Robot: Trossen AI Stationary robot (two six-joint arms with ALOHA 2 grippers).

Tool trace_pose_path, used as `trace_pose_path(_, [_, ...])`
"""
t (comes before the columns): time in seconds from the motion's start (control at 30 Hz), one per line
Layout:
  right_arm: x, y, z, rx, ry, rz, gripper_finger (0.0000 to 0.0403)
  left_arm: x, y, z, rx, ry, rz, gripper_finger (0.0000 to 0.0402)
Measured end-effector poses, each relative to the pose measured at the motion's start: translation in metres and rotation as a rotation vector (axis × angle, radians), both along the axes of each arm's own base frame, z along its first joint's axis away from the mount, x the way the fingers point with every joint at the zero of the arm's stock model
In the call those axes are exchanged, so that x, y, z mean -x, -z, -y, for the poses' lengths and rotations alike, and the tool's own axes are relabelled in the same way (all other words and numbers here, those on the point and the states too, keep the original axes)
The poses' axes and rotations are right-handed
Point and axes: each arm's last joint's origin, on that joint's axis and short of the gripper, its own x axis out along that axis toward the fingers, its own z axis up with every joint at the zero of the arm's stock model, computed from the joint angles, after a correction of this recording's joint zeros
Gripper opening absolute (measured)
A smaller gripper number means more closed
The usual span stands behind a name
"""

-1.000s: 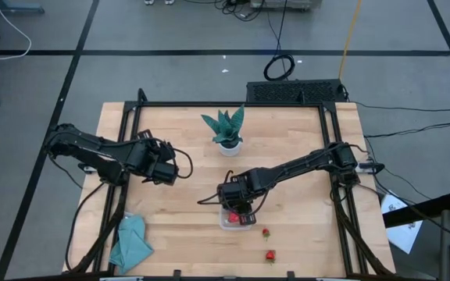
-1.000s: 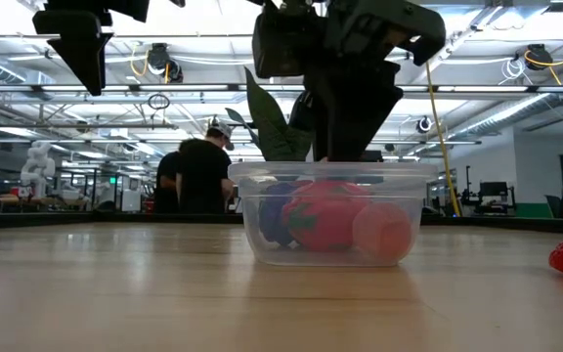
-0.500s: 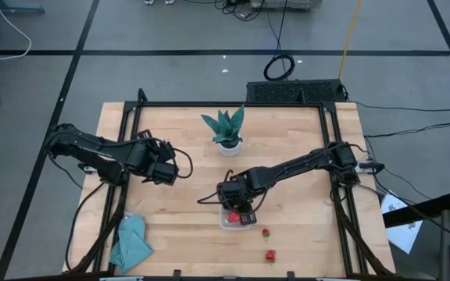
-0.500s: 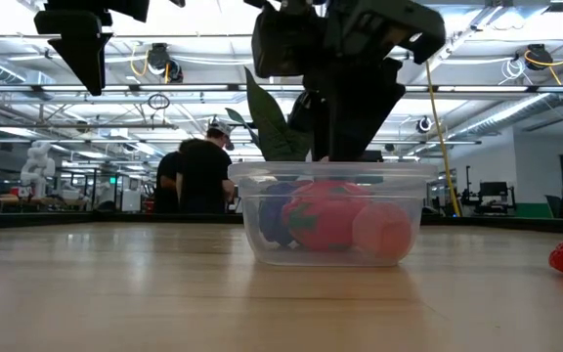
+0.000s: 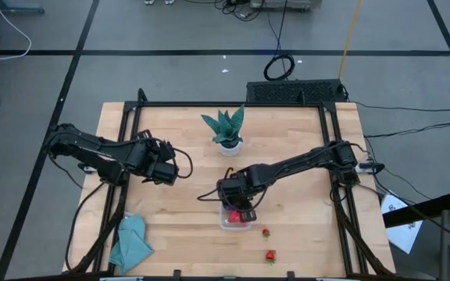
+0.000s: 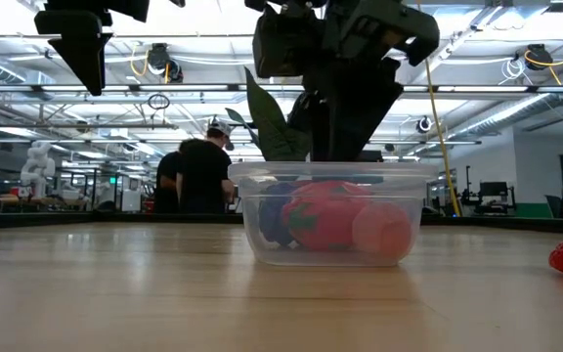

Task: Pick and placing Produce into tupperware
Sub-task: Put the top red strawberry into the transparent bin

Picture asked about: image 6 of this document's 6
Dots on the clear plastic tupperware container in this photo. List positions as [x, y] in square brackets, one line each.
[423, 205]

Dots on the workstation with monitor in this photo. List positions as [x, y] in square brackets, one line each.
[494, 189]

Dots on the black monitor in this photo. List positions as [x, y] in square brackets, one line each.
[372, 155]

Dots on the purple toy grape bunch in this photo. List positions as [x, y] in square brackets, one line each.
[274, 215]

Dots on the orange toy peach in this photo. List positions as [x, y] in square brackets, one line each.
[384, 232]

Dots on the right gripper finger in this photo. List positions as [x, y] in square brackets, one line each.
[359, 107]
[321, 122]

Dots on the green snake plant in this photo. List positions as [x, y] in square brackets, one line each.
[272, 132]

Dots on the white cabinet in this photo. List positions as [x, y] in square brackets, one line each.
[131, 195]

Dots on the black table edge frame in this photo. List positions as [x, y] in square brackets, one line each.
[506, 224]

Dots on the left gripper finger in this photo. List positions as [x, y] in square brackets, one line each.
[83, 54]

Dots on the white robot figure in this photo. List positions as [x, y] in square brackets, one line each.
[37, 166]

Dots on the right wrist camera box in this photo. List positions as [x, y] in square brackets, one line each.
[286, 46]

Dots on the green panel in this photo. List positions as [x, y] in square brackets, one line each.
[531, 211]

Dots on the small red box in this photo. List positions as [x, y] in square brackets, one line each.
[17, 190]

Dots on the black chair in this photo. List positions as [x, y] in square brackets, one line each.
[552, 205]

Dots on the red toy dragon fruit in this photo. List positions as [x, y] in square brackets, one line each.
[325, 215]

